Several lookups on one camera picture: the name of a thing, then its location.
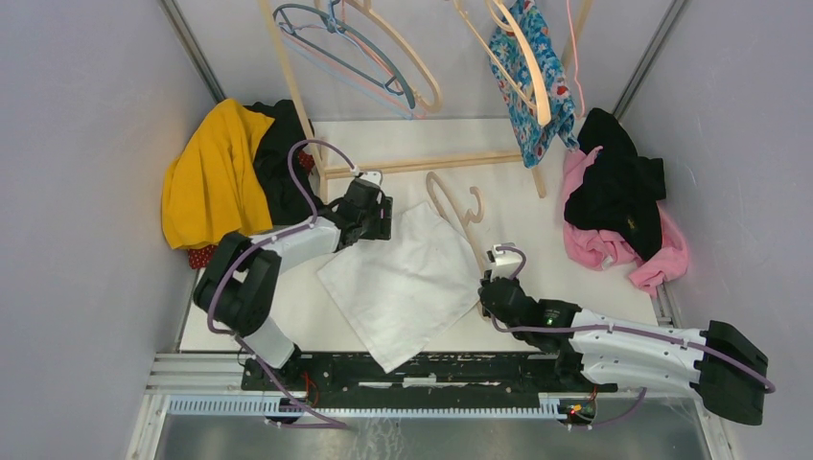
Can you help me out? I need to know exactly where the white garment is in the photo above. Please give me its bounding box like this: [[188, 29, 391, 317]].
[[317, 202, 480, 373]]

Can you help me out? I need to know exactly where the wooden hanger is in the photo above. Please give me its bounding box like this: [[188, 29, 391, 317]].
[[452, 0, 551, 127], [345, 0, 444, 116], [425, 172, 486, 274]]

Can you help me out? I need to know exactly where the blue floral skirt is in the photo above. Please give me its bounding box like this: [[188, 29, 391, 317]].
[[488, 1, 578, 169]]

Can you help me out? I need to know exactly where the pink plastic hanger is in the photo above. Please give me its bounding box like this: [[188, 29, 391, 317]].
[[277, 20, 428, 120], [563, 0, 592, 120]]

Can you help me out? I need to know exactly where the wooden hanger front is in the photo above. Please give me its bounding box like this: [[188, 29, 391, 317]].
[[452, 0, 551, 127]]

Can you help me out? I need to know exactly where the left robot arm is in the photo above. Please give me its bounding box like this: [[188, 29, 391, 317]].
[[193, 170, 393, 390]]

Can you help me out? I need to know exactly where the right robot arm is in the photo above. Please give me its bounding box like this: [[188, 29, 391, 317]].
[[478, 270, 776, 426]]

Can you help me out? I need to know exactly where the grey plastic hanger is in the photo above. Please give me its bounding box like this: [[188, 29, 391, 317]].
[[272, 3, 417, 110]]

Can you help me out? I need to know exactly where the light blue plastic hanger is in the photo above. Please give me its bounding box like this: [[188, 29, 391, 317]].
[[276, 9, 414, 120]]

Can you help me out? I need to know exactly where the wooden hanger back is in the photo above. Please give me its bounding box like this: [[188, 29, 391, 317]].
[[345, 0, 444, 116]]

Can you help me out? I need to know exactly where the wooden clothes rack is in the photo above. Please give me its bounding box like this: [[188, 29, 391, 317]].
[[258, 1, 569, 198]]

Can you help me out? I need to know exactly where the black garment left pile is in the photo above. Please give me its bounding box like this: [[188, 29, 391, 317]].
[[247, 100, 323, 226]]

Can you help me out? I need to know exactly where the black garment pile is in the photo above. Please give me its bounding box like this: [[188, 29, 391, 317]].
[[564, 107, 666, 261], [247, 100, 323, 226]]

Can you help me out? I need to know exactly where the pink garment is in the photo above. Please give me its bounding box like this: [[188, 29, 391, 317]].
[[561, 149, 689, 297]]

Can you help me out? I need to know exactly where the yellow garment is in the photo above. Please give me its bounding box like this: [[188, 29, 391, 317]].
[[161, 99, 275, 249]]

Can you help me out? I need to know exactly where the black garment right pile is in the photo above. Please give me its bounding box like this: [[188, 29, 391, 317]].
[[564, 107, 666, 261]]

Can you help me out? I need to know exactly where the red dotted garment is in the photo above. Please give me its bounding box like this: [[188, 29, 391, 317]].
[[187, 244, 218, 269]]

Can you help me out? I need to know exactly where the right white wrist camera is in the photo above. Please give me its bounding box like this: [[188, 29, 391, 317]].
[[485, 243, 527, 281]]

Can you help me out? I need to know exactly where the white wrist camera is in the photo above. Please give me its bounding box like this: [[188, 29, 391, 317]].
[[350, 168, 383, 188], [485, 243, 527, 281]]

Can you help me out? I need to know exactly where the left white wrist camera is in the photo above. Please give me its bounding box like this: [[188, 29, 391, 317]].
[[350, 168, 383, 188]]

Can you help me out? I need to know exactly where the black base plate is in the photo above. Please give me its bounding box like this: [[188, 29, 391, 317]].
[[274, 352, 617, 409]]

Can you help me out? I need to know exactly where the white slotted cable duct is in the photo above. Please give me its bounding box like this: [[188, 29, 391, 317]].
[[166, 395, 567, 421]]

